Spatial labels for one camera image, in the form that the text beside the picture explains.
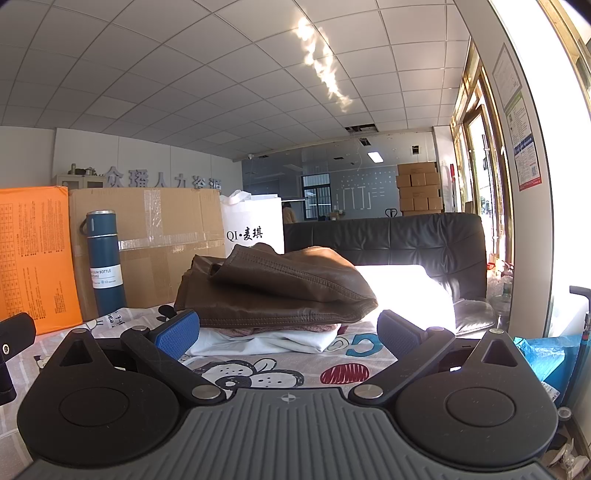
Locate cartoon printed blanket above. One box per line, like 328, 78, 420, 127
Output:
0, 302, 467, 480

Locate stack of cardboard boxes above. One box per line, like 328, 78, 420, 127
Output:
396, 162, 445, 217

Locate grey filing cabinet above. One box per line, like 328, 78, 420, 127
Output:
51, 172, 105, 190

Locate colourful wall poster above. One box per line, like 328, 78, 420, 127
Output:
503, 91, 544, 193

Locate dark blue vacuum bottle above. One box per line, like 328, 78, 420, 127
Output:
80, 210, 128, 319

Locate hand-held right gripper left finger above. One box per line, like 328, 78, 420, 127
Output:
48, 309, 227, 407

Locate large cardboard box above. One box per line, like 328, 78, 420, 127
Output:
68, 187, 228, 322

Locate orange printed board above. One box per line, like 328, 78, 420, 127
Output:
0, 186, 84, 336

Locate white folded garment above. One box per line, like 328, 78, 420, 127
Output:
187, 329, 343, 357

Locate grey wall sign letters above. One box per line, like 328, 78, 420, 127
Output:
103, 165, 223, 191

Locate brown leather jacket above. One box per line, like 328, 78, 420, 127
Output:
174, 242, 379, 329

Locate white cushion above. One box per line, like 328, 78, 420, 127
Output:
355, 264, 458, 336

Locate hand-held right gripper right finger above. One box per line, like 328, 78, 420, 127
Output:
349, 310, 529, 408

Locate clear plastic bottle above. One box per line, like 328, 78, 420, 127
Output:
488, 264, 514, 334

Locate white framed wall notice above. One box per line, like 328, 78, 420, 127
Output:
491, 43, 523, 103

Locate white shopping bag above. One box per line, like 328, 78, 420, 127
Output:
220, 190, 285, 260

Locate pink knitted garment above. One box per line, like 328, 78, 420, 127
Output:
216, 322, 342, 340

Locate blue plastic bag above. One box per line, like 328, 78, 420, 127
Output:
512, 335, 585, 408

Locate gold window frame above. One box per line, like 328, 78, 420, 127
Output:
450, 39, 514, 280

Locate black leather sofa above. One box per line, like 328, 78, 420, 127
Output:
283, 212, 498, 336

